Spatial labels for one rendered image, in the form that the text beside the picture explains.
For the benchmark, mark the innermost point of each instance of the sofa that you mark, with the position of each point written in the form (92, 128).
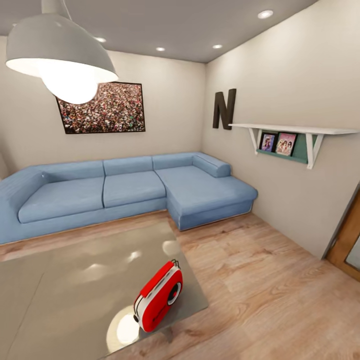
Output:
(49, 199)

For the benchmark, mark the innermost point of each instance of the room light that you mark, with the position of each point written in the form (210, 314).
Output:
(52, 35)

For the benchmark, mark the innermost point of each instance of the radio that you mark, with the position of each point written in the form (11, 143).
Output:
(158, 295)

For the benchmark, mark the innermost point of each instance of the picture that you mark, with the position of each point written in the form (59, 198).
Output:
(267, 141)
(117, 107)
(285, 143)

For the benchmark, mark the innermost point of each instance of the coffee table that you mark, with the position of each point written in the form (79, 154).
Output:
(77, 302)

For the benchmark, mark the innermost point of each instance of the decorative sign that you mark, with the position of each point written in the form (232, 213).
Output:
(226, 111)

